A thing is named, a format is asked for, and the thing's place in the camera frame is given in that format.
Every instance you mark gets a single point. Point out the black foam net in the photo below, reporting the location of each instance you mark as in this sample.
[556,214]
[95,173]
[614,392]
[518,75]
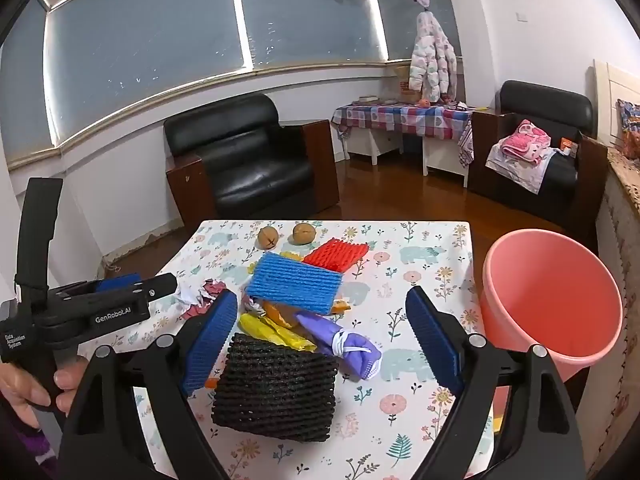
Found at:
[275,390]

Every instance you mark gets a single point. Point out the yellow plastic wrapper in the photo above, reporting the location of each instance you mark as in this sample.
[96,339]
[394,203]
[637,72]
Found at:
[270,332]

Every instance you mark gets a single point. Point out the purple wrapper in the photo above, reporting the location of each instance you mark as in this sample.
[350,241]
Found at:
[350,347]

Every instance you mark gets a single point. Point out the red wrapper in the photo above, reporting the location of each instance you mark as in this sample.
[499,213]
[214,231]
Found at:
[212,292]

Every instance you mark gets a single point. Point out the pink folded clothes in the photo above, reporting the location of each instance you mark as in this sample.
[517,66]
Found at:
[525,140]

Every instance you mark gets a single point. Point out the woven basket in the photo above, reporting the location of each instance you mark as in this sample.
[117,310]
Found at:
[404,77]

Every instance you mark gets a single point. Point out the red foam net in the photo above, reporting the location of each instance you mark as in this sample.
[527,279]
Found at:
[335,255]

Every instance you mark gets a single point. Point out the patterned puffy jacket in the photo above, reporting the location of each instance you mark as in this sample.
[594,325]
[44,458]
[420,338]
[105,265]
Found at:
[430,55]

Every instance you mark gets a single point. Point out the small orange box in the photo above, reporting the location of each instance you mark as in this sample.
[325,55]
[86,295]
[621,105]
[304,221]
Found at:
[569,146]

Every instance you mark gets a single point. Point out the person's left hand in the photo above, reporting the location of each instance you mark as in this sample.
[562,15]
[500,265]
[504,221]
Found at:
[70,380]

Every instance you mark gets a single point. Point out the bed with brown lace cover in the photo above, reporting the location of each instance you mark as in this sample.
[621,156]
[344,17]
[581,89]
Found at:
[620,260]

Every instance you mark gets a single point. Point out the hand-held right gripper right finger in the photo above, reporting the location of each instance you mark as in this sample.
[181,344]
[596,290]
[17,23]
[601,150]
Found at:
[435,345]

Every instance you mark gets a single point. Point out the white patterned sheet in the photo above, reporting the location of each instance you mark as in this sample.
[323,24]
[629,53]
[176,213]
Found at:
[515,175]

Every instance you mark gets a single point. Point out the white side table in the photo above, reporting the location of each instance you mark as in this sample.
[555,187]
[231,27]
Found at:
[370,142]

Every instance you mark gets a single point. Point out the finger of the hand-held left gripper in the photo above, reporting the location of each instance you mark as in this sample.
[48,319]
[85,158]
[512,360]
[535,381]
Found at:
[155,289]
[117,282]

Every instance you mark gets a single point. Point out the orange peel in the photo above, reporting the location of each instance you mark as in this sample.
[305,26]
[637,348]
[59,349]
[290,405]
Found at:
[275,312]
[341,306]

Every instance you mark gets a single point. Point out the floral tablecloth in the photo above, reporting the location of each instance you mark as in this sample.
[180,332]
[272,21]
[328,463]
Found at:
[390,280]

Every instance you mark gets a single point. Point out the brown nut with cross mark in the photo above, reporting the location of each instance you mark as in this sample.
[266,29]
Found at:
[267,237]

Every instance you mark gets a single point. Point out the pink plastic bucket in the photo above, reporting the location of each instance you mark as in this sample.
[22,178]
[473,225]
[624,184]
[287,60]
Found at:
[545,290]

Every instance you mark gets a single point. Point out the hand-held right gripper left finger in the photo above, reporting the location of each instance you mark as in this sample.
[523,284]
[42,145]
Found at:
[215,340]

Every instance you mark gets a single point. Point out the large curved window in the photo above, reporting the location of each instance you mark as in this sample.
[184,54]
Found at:
[150,35]

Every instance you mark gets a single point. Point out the black leather armchair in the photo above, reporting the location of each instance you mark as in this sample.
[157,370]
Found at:
[250,160]
[545,100]

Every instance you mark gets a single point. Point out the book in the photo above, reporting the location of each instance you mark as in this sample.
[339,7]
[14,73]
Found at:
[369,99]

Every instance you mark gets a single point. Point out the checked tablecloth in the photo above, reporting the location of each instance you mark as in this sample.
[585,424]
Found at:
[400,117]

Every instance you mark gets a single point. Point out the brown round nut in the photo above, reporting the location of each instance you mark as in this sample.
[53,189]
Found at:
[303,233]

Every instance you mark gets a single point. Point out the yellow fruit peel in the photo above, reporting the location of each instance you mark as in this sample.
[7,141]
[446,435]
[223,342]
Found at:
[292,257]

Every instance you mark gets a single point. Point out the blue foam net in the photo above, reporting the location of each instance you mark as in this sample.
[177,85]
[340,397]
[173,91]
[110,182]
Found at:
[295,282]

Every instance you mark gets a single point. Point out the colourful printed pillow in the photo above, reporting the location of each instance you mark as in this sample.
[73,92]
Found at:
[631,130]

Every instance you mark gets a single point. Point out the cream bed headboard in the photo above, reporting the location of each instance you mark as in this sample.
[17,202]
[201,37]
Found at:
[610,90]

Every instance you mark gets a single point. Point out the white paper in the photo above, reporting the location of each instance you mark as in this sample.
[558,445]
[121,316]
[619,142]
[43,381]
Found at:
[192,294]

